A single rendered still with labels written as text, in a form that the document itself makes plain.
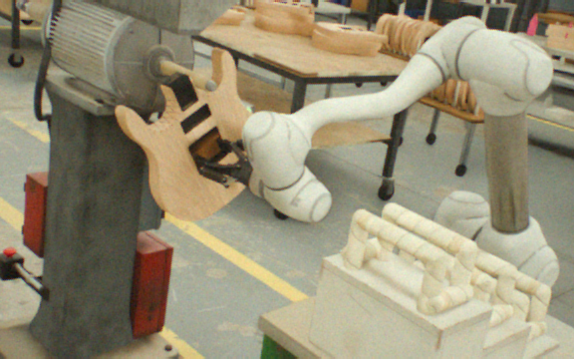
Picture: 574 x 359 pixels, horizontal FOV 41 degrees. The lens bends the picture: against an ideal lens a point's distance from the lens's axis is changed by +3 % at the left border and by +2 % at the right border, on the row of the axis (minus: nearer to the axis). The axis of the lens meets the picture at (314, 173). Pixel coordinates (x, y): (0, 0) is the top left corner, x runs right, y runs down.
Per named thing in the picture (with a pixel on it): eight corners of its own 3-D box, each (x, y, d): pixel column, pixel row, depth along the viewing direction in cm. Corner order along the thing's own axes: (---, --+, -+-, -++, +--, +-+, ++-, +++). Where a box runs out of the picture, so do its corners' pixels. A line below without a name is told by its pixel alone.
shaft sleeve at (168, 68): (165, 75, 195) (158, 68, 192) (173, 66, 195) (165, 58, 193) (208, 94, 183) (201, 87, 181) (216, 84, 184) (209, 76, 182)
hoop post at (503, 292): (484, 315, 142) (496, 270, 139) (493, 311, 144) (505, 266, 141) (499, 323, 140) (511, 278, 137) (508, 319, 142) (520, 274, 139)
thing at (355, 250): (339, 264, 134) (348, 216, 131) (351, 260, 136) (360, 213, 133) (353, 272, 132) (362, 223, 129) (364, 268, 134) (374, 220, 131)
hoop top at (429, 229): (377, 217, 137) (381, 200, 136) (389, 214, 139) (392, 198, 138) (467, 263, 124) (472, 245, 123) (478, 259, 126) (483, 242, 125)
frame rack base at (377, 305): (305, 341, 140) (320, 258, 135) (359, 320, 151) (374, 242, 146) (422, 425, 123) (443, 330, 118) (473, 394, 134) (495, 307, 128)
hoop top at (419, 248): (347, 224, 131) (350, 207, 130) (359, 221, 133) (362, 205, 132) (437, 273, 118) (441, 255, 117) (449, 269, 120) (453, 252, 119)
